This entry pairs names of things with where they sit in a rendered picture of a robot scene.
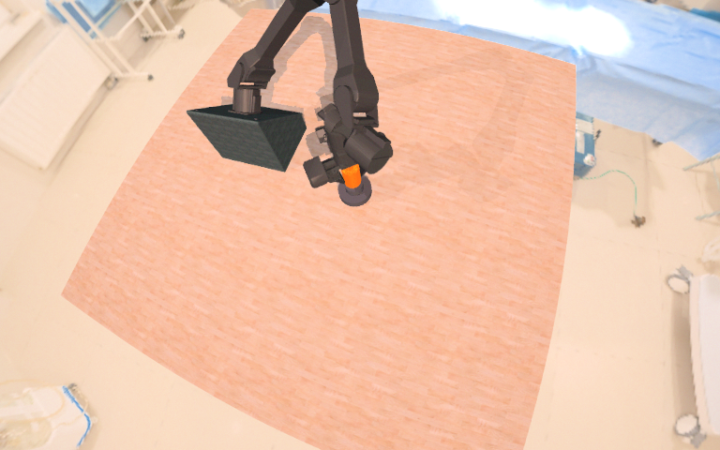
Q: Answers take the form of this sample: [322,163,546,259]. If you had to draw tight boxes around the orange knob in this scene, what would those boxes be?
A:
[342,165,361,188]

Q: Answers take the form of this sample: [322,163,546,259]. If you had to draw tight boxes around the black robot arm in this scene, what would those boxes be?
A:
[227,0,391,174]

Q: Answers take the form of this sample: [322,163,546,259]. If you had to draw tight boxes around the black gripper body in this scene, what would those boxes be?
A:
[303,144,358,188]

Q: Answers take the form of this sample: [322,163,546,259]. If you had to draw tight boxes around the dark grey round pedestal with silver shaft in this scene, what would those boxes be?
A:
[337,175,372,207]

